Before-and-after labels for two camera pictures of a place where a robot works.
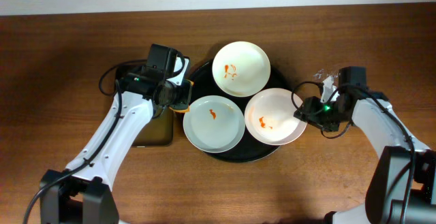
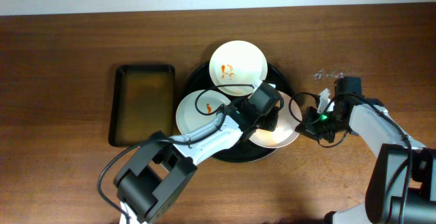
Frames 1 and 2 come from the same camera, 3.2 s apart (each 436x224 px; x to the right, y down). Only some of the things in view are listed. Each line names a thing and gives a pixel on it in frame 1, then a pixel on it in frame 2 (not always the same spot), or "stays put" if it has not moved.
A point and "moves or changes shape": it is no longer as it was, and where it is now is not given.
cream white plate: x=241 y=69 stays put
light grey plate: x=214 y=124 moves or changes shape
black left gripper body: x=182 y=95 → x=270 y=123
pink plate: x=269 y=117 stays put
